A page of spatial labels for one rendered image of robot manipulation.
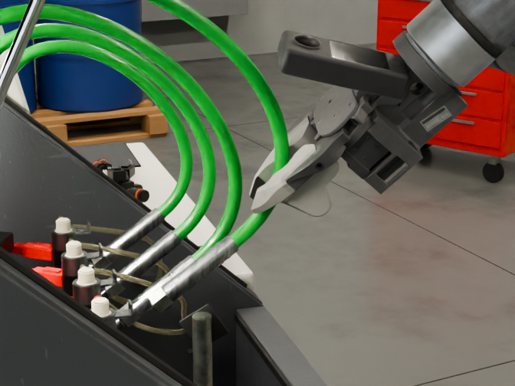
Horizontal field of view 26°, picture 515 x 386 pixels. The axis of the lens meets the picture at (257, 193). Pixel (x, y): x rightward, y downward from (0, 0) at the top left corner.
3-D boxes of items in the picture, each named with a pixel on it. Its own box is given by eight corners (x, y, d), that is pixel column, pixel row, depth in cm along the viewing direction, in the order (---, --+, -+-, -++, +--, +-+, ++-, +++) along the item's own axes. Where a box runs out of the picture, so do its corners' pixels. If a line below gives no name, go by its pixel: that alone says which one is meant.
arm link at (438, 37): (449, 14, 93) (429, -18, 100) (408, 52, 95) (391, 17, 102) (505, 71, 96) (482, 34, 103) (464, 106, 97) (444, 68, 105)
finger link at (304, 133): (285, 226, 108) (355, 168, 105) (241, 190, 106) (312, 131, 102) (284, 207, 111) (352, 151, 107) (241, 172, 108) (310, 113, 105)
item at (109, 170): (163, 213, 169) (162, 178, 168) (93, 220, 166) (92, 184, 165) (133, 172, 190) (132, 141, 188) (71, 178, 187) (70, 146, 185)
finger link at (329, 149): (299, 198, 99) (369, 129, 97) (287, 188, 99) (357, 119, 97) (290, 175, 104) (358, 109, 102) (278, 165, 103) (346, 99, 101)
